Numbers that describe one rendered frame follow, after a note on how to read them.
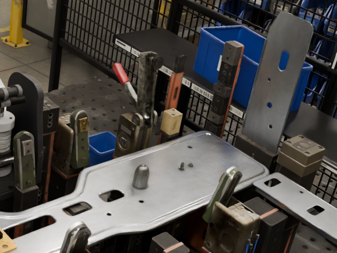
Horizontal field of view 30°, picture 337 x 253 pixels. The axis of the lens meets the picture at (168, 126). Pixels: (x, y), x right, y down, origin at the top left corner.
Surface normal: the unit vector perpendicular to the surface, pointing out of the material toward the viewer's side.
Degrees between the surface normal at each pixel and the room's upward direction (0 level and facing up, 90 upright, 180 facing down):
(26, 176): 78
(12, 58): 0
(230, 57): 90
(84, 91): 0
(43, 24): 92
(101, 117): 0
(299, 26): 90
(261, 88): 90
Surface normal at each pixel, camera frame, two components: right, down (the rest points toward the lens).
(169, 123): -0.71, 0.22
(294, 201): 0.18, -0.87
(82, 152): 0.70, 0.26
